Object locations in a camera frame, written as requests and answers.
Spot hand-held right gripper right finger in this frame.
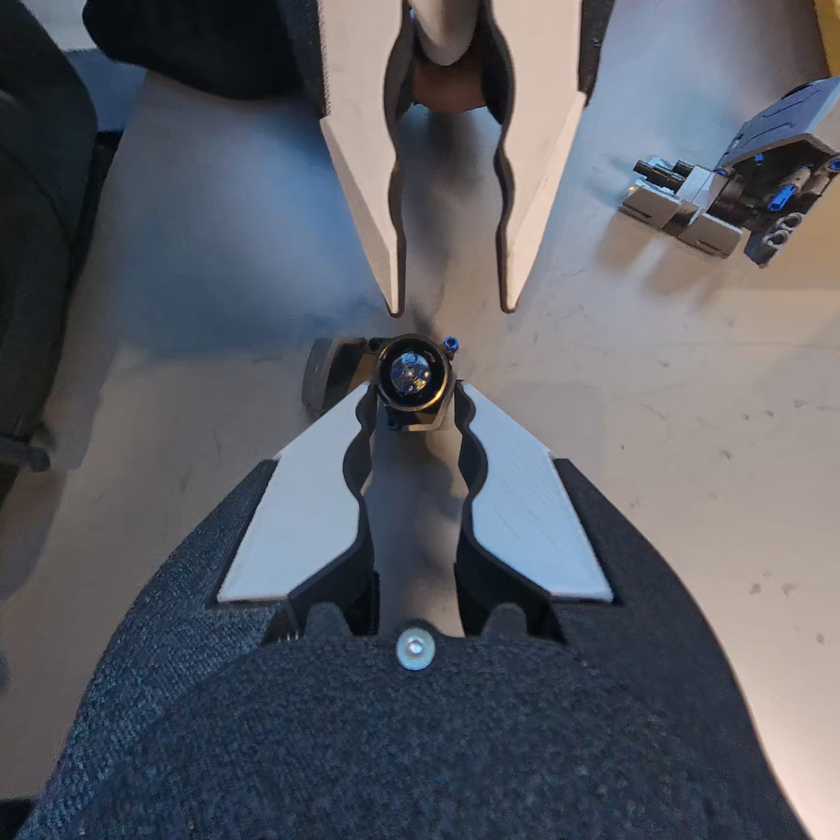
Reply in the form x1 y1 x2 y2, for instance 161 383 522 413
455 381 614 603

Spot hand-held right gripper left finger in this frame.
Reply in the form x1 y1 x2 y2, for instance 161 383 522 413
217 382 376 603

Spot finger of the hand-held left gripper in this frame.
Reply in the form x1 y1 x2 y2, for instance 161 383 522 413
318 0 413 318
487 0 587 315

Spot grey curved brick panel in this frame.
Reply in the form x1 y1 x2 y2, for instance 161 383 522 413
302 338 371 419

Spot grey black wheel assembly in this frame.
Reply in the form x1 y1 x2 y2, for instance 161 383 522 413
367 333 462 434

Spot grey brick block assembly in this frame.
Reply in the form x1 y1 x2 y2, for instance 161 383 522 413
620 77 840 266

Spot grey desk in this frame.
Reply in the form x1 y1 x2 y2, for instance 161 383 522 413
0 0 840 840

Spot person's left hand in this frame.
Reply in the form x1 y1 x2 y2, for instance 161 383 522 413
410 51 490 114

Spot grey mesh chair seat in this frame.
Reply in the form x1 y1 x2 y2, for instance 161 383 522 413
66 49 147 135

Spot yellow plastic bin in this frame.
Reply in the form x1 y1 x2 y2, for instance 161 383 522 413
814 0 840 74

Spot person's black printed sweatshirt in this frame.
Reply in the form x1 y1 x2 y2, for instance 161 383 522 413
0 0 99 473

